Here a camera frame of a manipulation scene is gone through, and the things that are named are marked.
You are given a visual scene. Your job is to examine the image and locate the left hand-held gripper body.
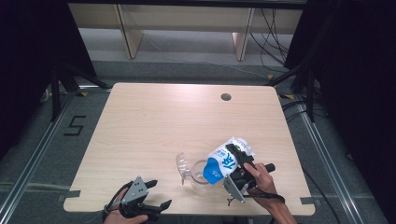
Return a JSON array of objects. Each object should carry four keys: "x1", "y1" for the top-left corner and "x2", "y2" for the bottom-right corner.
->
[{"x1": 118, "y1": 175, "x2": 162, "y2": 219}]

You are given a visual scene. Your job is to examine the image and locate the light wooden desk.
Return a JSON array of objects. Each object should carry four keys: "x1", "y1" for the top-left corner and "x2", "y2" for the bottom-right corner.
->
[{"x1": 68, "y1": 3, "x2": 304, "y2": 63}]

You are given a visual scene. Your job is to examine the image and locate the black metal stand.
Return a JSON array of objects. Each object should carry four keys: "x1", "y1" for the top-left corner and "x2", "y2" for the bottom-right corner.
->
[
  {"x1": 265, "y1": 60, "x2": 316, "y2": 123},
  {"x1": 49, "y1": 62, "x2": 111, "y2": 122}
]

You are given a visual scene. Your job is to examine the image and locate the clear glass measuring cup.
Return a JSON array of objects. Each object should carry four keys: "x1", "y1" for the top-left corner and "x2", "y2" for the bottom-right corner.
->
[{"x1": 175, "y1": 151, "x2": 225, "y2": 192}]

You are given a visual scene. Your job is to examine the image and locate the aluminium floor rail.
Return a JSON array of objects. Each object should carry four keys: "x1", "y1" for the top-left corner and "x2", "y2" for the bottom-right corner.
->
[
  {"x1": 295, "y1": 96, "x2": 358, "y2": 224},
  {"x1": 0, "y1": 92, "x2": 78, "y2": 218}
]

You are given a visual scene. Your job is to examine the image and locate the white cable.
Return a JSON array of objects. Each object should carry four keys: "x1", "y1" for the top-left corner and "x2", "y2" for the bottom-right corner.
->
[{"x1": 39, "y1": 88, "x2": 52, "y2": 103}]

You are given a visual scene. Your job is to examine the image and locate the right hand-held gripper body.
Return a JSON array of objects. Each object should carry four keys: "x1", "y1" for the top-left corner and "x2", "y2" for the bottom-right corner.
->
[{"x1": 222, "y1": 160, "x2": 276, "y2": 204}]

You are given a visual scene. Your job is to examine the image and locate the person's left hand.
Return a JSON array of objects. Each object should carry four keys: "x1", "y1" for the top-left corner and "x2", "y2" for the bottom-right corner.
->
[{"x1": 103, "y1": 188, "x2": 149, "y2": 224}]

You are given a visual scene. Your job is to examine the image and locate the bundle of black cables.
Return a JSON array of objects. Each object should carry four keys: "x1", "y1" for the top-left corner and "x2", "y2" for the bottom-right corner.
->
[{"x1": 248, "y1": 8, "x2": 292, "y2": 74}]

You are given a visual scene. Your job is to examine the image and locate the dark curtain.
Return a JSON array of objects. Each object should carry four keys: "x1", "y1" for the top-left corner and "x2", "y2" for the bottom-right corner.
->
[
  {"x1": 284, "y1": 0, "x2": 396, "y2": 224},
  {"x1": 0, "y1": 0, "x2": 97, "y2": 160}
]

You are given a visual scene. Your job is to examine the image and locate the black floor cables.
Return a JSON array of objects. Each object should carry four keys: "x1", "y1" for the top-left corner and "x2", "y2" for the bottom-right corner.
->
[{"x1": 280, "y1": 99, "x2": 330, "y2": 123}]

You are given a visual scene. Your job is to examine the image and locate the black tape floor mark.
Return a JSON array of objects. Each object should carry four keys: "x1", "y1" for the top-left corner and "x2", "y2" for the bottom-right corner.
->
[{"x1": 64, "y1": 115, "x2": 87, "y2": 137}]

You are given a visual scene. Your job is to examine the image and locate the person's right hand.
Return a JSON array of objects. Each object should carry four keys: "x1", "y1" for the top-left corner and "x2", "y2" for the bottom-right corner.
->
[{"x1": 243, "y1": 161, "x2": 282, "y2": 208}]

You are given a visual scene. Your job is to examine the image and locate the long black floor cable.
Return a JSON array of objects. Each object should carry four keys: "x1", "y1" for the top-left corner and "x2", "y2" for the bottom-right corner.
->
[{"x1": 303, "y1": 170, "x2": 344, "y2": 224}]

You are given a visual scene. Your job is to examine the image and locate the blue white milk carton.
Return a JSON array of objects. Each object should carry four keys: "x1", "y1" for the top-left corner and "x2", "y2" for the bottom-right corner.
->
[{"x1": 203, "y1": 136, "x2": 256, "y2": 185}]

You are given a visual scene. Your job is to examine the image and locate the aluminium cross rail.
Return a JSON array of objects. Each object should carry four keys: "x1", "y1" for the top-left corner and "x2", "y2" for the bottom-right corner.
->
[{"x1": 0, "y1": 181, "x2": 71, "y2": 192}]

